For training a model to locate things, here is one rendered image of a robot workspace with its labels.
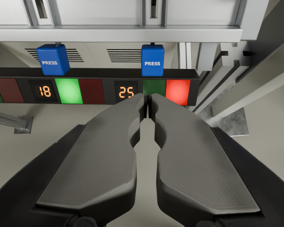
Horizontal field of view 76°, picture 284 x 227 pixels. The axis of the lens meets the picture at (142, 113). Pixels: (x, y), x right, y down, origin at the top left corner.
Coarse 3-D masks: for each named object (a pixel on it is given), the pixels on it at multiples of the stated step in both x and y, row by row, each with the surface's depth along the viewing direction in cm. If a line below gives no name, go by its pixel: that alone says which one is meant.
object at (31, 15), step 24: (0, 0) 18; (24, 0) 17; (48, 0) 17; (72, 0) 17; (96, 0) 17; (120, 0) 17; (144, 0) 17; (168, 0) 17; (192, 0) 17; (216, 0) 17; (0, 24) 19; (24, 24) 19; (48, 24) 19; (72, 24) 18; (96, 24) 18; (120, 24) 18; (144, 24) 18; (168, 24) 18; (192, 24) 18; (216, 24) 18
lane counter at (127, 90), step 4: (116, 84) 23; (120, 84) 23; (124, 84) 23; (128, 84) 23; (132, 84) 23; (136, 84) 23; (116, 88) 23; (120, 88) 23; (124, 88) 23; (128, 88) 23; (132, 88) 23; (136, 88) 23; (116, 92) 24; (120, 92) 24; (124, 92) 24; (128, 92) 24; (132, 92) 24; (136, 92) 23; (116, 96) 24; (120, 96) 24; (124, 96) 24; (128, 96) 24; (116, 100) 24; (120, 100) 24
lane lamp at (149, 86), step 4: (144, 80) 22; (148, 80) 22; (152, 80) 22; (156, 80) 22; (160, 80) 22; (164, 80) 22; (144, 84) 23; (148, 84) 23; (152, 84) 23; (156, 84) 23; (160, 84) 23; (164, 84) 23; (144, 88) 23; (148, 88) 23; (152, 88) 23; (156, 88) 23; (160, 88) 23; (164, 88) 23; (144, 92) 23; (148, 92) 23; (152, 92) 23; (156, 92) 23; (160, 92) 23; (164, 92) 23; (164, 96) 24
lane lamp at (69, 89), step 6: (60, 78) 23; (66, 78) 23; (60, 84) 23; (66, 84) 23; (72, 84) 23; (78, 84) 23; (60, 90) 24; (66, 90) 24; (72, 90) 24; (78, 90) 24; (60, 96) 24; (66, 96) 24; (72, 96) 24; (78, 96) 24; (66, 102) 25; (72, 102) 25; (78, 102) 25
